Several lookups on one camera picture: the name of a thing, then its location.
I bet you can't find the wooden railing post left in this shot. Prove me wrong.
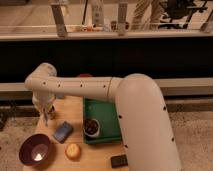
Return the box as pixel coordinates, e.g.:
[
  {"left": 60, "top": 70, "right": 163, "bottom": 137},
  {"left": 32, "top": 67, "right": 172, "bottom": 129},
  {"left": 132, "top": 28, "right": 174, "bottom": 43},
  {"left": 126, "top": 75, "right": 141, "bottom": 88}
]
[{"left": 51, "top": 4, "right": 67, "bottom": 37}]

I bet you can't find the wooden railing post right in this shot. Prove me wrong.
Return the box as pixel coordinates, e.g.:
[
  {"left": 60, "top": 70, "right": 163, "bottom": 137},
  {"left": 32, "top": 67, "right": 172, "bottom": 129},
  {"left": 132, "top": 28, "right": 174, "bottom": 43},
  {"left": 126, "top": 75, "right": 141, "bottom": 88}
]
[{"left": 117, "top": 2, "right": 128, "bottom": 36}]

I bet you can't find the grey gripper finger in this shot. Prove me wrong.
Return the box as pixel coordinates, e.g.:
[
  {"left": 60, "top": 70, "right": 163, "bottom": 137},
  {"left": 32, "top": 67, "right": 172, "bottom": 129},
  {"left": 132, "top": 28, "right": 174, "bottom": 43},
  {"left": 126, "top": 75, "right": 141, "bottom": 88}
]
[
  {"left": 48, "top": 106, "right": 55, "bottom": 120},
  {"left": 43, "top": 112, "right": 48, "bottom": 127}
]

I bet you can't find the purple bowl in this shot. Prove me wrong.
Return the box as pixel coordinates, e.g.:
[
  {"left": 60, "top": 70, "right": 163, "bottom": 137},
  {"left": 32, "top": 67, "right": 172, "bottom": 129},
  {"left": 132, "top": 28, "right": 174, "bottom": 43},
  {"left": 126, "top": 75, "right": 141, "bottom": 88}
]
[{"left": 19, "top": 134, "right": 52, "bottom": 166}]

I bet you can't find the white towel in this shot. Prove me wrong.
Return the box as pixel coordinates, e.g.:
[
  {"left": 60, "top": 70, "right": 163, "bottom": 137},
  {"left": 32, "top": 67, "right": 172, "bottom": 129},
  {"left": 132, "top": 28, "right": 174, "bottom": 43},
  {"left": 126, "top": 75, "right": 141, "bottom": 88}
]
[{"left": 34, "top": 153, "right": 43, "bottom": 161}]

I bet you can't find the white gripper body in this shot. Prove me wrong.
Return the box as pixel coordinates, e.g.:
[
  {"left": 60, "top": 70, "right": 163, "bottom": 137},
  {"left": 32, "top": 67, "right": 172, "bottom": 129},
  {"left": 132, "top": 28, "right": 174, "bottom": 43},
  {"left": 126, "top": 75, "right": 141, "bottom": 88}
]
[{"left": 32, "top": 92, "right": 55, "bottom": 114}]

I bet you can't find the blue sponge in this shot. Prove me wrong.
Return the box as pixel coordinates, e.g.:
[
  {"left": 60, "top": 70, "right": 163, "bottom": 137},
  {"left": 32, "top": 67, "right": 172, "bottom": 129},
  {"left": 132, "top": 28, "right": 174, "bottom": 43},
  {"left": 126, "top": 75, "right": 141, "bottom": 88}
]
[{"left": 53, "top": 122, "right": 73, "bottom": 143}]

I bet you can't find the red bowl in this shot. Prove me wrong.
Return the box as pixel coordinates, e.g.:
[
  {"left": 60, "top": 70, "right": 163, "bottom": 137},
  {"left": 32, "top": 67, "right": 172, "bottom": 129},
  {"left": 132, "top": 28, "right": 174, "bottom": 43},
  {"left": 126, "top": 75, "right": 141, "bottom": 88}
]
[{"left": 78, "top": 74, "right": 92, "bottom": 78}]

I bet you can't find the white cup with dark contents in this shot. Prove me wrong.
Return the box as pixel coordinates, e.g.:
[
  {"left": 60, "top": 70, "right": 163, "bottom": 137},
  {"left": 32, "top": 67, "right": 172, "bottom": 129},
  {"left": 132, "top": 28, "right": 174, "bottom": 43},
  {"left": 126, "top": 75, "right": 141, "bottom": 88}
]
[{"left": 83, "top": 119, "right": 100, "bottom": 138}]

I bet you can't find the green tray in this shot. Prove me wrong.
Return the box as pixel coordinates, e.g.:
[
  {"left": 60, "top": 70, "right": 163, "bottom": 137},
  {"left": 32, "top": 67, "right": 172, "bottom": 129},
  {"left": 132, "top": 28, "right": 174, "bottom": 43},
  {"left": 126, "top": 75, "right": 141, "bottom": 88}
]
[{"left": 83, "top": 99, "right": 122, "bottom": 145}]

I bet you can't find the black office chair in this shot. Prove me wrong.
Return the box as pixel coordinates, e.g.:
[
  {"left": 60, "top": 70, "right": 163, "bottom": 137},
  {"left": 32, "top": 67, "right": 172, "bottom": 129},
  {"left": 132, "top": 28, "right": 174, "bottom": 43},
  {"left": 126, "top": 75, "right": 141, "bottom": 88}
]
[{"left": 158, "top": 0, "right": 208, "bottom": 29}]

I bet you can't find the round yellow bread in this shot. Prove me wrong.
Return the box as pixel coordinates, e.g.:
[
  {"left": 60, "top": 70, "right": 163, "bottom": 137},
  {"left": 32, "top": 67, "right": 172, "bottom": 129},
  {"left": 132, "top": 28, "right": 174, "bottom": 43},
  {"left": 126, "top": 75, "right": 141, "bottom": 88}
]
[{"left": 65, "top": 143, "right": 81, "bottom": 160}]

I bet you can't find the black rectangular block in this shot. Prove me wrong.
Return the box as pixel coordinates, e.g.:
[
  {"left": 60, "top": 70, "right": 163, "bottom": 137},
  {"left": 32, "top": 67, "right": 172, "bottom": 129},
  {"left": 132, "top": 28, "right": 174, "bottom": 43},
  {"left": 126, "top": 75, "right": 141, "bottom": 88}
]
[{"left": 110, "top": 155, "right": 128, "bottom": 168}]

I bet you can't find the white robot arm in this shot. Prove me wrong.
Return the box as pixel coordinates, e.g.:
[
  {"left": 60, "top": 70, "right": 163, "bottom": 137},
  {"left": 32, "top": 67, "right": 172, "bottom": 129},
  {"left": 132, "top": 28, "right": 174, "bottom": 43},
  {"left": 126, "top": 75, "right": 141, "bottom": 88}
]
[{"left": 25, "top": 63, "right": 183, "bottom": 171}]

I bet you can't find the wooden railing post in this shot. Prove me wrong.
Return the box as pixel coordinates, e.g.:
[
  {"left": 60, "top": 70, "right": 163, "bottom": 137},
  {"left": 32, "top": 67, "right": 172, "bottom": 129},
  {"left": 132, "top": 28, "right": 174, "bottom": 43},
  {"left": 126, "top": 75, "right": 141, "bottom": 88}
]
[
  {"left": 117, "top": 2, "right": 128, "bottom": 36},
  {"left": 51, "top": 4, "right": 67, "bottom": 37}
]

